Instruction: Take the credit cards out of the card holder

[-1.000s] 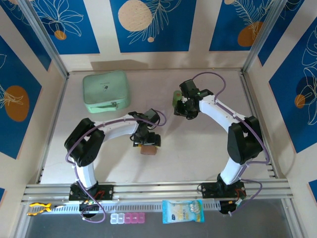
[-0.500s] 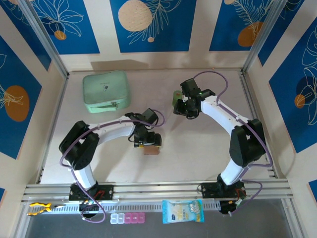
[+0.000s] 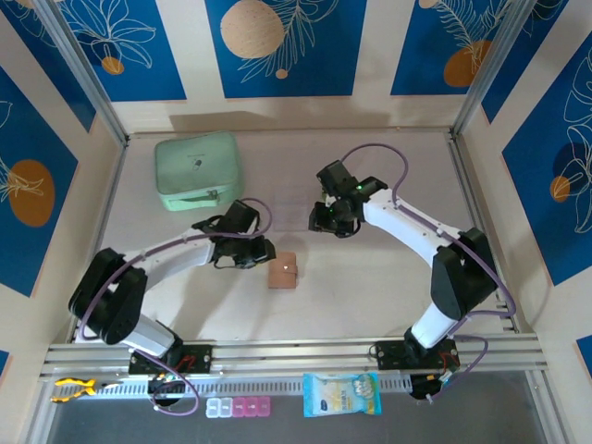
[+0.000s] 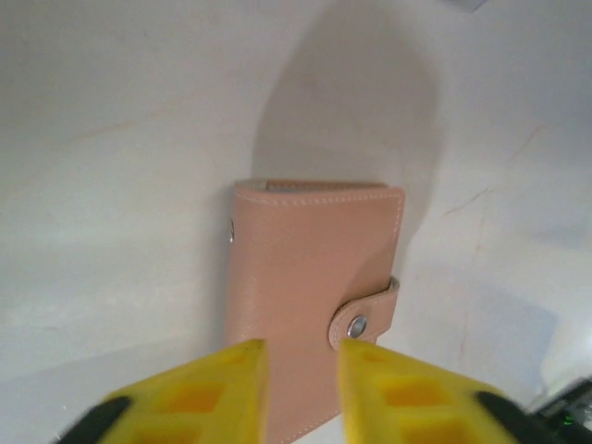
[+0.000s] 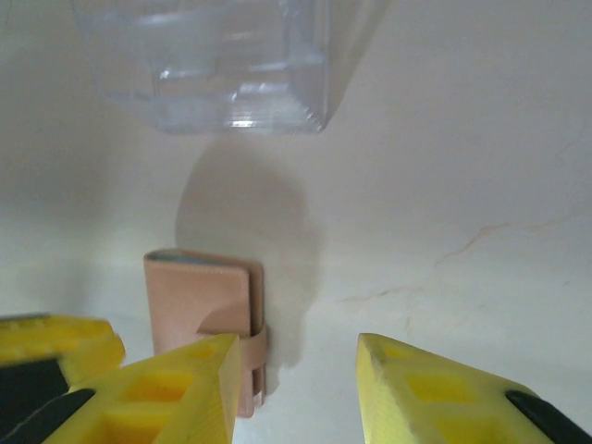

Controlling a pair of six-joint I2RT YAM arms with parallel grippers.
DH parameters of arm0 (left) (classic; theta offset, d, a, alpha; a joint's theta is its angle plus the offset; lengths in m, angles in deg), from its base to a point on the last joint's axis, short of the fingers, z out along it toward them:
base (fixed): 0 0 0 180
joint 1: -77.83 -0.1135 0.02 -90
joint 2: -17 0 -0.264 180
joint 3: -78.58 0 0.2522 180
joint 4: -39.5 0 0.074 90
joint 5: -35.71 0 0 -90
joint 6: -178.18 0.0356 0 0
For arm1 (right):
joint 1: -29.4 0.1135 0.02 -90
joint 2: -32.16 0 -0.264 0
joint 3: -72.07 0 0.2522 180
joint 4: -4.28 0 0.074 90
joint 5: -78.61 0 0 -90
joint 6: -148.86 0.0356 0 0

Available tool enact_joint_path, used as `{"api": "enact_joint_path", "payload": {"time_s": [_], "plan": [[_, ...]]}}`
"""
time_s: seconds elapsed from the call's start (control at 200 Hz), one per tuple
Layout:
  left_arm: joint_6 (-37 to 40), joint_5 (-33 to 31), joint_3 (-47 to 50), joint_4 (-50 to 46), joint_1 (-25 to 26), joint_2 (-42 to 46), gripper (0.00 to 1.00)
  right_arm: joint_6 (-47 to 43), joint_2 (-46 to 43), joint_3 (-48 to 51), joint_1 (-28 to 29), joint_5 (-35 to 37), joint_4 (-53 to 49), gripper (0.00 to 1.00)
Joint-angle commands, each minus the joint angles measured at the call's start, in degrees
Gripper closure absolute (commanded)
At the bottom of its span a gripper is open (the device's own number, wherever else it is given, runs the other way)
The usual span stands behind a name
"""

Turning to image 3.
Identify aluminium table side rail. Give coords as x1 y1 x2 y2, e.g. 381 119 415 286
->
68 138 130 346
447 133 519 334

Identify grey slotted cable duct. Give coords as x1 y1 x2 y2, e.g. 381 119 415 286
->
50 375 413 401

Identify white and pink pill organizer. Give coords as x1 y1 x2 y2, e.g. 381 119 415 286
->
205 396 274 420

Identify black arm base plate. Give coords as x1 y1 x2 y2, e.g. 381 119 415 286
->
375 339 462 371
128 344 215 376

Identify blue wet wipes pack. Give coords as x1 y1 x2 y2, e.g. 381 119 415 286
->
302 372 384 417

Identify pink leather card holder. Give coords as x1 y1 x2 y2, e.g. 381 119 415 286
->
267 252 300 290

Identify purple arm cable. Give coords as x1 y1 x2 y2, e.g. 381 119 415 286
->
76 197 275 417
340 142 517 403

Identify mint green zip pouch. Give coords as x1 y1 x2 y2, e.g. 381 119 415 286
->
154 130 244 213

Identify aluminium frame rail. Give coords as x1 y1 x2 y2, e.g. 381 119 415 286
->
39 333 549 383

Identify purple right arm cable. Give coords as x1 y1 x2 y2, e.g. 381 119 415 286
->
340 142 517 403

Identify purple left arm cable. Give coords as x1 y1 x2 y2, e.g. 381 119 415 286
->
76 197 275 417

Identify aluminium frame post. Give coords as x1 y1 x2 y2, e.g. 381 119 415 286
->
450 0 551 140
34 0 130 147

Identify black cable junction box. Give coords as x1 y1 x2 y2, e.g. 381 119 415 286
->
409 373 452 403
147 375 186 408

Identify yellow handled pliers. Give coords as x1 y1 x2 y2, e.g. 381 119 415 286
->
50 376 124 404

